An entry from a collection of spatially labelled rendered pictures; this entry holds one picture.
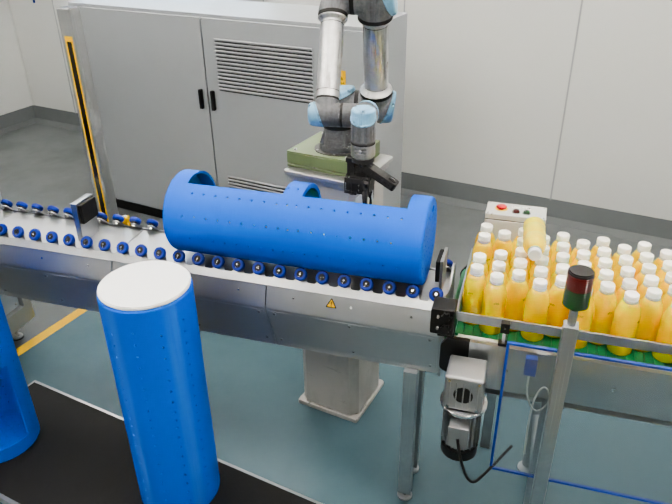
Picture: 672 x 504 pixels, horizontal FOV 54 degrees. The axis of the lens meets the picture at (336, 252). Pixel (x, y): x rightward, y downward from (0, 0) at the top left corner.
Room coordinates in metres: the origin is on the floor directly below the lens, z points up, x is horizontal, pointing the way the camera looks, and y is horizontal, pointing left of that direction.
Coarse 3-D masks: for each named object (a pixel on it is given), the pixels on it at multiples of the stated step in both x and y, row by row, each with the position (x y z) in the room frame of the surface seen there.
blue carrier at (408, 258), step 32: (192, 192) 2.00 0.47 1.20; (224, 192) 1.98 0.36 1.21; (256, 192) 1.96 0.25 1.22; (288, 192) 1.94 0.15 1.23; (192, 224) 1.94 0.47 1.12; (224, 224) 1.91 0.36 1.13; (256, 224) 1.88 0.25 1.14; (288, 224) 1.85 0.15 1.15; (320, 224) 1.83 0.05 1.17; (352, 224) 1.81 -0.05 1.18; (384, 224) 1.78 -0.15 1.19; (416, 224) 1.76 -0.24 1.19; (224, 256) 1.98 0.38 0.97; (256, 256) 1.90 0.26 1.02; (288, 256) 1.85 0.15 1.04; (320, 256) 1.81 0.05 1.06; (352, 256) 1.78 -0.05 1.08; (384, 256) 1.75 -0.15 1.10; (416, 256) 1.72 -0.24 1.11
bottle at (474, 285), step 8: (472, 280) 1.67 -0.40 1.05; (480, 280) 1.66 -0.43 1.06; (464, 288) 1.68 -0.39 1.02; (472, 288) 1.66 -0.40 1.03; (480, 288) 1.66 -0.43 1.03; (464, 296) 1.68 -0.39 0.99; (472, 296) 1.66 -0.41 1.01; (480, 296) 1.66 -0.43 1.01; (464, 304) 1.67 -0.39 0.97; (472, 304) 1.66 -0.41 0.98; (480, 304) 1.66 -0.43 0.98; (472, 312) 1.66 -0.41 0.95; (480, 312) 1.66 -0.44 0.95
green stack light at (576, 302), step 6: (564, 288) 1.39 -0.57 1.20; (564, 294) 1.38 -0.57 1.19; (570, 294) 1.36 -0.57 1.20; (576, 294) 1.35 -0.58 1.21; (582, 294) 1.35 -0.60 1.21; (588, 294) 1.35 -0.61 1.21; (564, 300) 1.37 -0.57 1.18; (570, 300) 1.35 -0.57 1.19; (576, 300) 1.35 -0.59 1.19; (582, 300) 1.34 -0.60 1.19; (588, 300) 1.35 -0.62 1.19; (570, 306) 1.35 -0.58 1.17; (576, 306) 1.35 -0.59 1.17; (582, 306) 1.35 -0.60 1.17; (588, 306) 1.36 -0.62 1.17
